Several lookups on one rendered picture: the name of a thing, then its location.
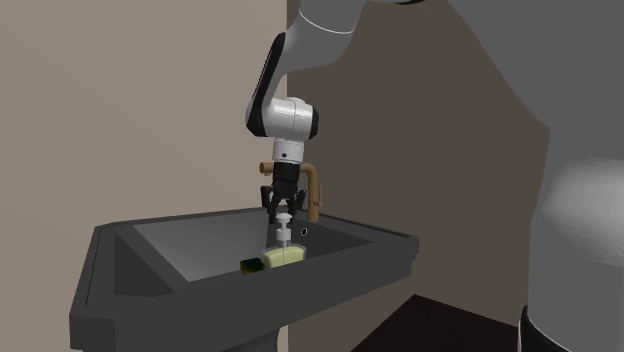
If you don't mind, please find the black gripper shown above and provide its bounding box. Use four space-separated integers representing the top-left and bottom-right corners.
260 161 308 224

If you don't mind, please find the bronze faucet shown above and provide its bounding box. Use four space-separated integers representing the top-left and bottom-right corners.
258 161 324 224

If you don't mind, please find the clear soap dispenser yellow liquid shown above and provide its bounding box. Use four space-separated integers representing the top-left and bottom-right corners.
262 212 307 269

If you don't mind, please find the yellow green sponge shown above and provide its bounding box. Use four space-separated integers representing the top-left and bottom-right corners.
239 257 266 275

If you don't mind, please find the dark grey sink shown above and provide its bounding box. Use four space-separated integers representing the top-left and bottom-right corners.
69 206 420 352

